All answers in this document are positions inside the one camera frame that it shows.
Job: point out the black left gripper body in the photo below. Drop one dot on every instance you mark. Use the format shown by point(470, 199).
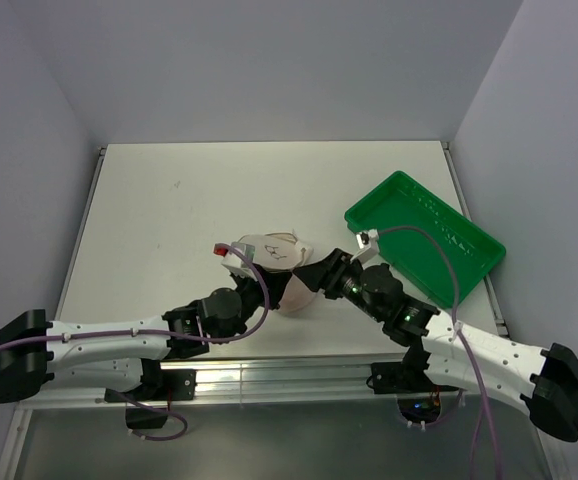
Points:
point(252, 294)

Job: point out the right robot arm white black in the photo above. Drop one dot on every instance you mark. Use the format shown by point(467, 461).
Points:
point(540, 382)

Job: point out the round mesh laundry bag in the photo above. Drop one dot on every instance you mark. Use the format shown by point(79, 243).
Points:
point(283, 252)

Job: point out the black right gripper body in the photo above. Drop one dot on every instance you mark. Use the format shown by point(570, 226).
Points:
point(346, 274)

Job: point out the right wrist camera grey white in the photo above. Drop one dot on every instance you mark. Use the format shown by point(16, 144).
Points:
point(368, 246)

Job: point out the aluminium mounting rail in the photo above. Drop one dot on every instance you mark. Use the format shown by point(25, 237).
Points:
point(205, 382)

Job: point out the green plastic tray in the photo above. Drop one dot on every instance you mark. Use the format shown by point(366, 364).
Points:
point(401, 201)

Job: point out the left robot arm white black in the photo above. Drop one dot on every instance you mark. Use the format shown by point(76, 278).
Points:
point(36, 353)

